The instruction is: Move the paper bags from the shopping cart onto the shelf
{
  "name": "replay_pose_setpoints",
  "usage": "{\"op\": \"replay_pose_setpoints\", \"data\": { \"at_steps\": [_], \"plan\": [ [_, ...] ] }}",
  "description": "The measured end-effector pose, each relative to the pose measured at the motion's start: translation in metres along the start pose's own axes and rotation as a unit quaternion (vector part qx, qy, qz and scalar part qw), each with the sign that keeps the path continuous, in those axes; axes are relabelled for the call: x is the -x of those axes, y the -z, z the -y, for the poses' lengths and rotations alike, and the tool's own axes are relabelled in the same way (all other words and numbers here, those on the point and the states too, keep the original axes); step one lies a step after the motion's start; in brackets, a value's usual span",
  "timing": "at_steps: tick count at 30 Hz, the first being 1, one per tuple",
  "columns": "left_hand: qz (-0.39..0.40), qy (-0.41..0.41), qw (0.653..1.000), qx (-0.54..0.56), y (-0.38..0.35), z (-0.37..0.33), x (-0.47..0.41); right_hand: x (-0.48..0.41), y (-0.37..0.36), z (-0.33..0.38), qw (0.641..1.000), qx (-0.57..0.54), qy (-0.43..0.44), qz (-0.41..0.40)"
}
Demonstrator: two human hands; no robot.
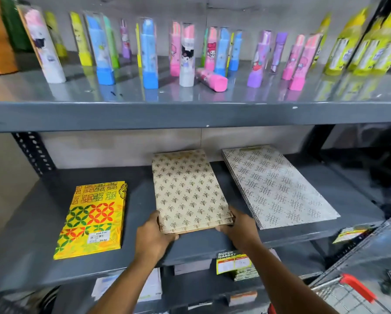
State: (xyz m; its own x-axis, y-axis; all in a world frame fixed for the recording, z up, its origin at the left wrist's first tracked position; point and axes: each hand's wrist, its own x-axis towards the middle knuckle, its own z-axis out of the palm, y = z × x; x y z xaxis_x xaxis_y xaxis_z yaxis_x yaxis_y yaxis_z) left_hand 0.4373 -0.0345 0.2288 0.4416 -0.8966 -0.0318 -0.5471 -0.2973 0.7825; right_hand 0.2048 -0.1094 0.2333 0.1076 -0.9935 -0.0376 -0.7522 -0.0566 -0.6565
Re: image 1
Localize person's right hand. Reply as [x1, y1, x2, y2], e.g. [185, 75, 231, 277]
[216, 205, 262, 256]

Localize person's left hand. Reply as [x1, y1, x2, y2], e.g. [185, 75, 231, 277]
[135, 211, 180, 269]

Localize white grid-patterned paper stack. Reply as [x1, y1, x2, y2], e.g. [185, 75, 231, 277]
[221, 144, 341, 231]

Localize yellow patterned paper stack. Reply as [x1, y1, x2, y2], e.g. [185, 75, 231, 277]
[53, 181, 128, 261]

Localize cream leaf-patterned paper stack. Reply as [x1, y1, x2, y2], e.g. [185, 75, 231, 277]
[151, 148, 234, 235]

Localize metal wire shopping cart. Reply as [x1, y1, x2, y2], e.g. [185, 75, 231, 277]
[267, 270, 391, 314]

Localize person's left forearm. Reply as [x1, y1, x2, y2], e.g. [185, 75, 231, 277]
[89, 258, 160, 314]

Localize person's right forearm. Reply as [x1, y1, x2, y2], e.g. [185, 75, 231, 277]
[236, 240, 339, 314]

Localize yellow green price label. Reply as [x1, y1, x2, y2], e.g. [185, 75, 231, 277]
[215, 250, 253, 276]

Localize orange white packet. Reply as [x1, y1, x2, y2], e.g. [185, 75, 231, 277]
[226, 290, 259, 307]

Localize white document packs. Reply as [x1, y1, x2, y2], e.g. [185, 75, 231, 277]
[90, 267, 163, 304]

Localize tilted yellow green label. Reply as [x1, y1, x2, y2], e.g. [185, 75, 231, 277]
[332, 225, 374, 245]

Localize row of colourful pencil cases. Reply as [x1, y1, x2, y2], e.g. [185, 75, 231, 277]
[17, 4, 324, 92]

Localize row of yellow glue bottles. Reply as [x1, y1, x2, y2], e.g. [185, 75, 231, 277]
[313, 6, 391, 77]

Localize green container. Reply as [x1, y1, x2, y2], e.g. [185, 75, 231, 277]
[0, 0, 34, 52]

